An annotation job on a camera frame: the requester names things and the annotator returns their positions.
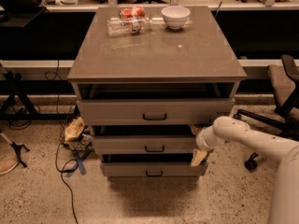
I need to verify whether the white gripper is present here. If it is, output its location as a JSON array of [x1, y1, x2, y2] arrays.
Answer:
[[191, 127, 218, 167]]

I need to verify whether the grey drawer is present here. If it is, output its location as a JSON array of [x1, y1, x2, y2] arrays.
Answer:
[[77, 98, 235, 126], [100, 153, 207, 177], [92, 125, 203, 155]]

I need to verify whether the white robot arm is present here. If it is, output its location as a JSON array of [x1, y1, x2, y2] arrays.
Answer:
[[191, 116, 299, 224]]

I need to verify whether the grey drawer cabinet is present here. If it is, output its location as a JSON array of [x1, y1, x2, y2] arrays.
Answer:
[[66, 5, 248, 127]]

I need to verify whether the grey bottom drawer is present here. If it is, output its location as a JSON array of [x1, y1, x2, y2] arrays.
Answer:
[[100, 153, 207, 177]]

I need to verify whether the grey top drawer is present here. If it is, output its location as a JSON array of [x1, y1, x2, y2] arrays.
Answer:
[[77, 98, 235, 126]]

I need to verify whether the black office chair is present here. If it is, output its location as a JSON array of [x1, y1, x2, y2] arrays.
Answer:
[[232, 53, 299, 172]]

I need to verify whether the white ceramic bowl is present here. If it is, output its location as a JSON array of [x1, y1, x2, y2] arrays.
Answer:
[[162, 6, 191, 29]]

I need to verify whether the clear plastic bottle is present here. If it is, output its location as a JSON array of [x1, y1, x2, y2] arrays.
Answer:
[[107, 17, 151, 36]]

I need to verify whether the red soda can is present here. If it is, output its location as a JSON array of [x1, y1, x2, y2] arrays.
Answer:
[[119, 6, 145, 19]]

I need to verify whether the black tripod stand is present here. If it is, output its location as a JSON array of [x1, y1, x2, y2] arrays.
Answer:
[[0, 130, 29, 168]]

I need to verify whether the black floor cable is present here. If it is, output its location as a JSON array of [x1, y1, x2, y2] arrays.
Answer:
[[44, 59, 80, 224]]

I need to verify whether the black table frame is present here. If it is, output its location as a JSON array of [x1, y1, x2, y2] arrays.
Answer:
[[0, 64, 79, 120]]

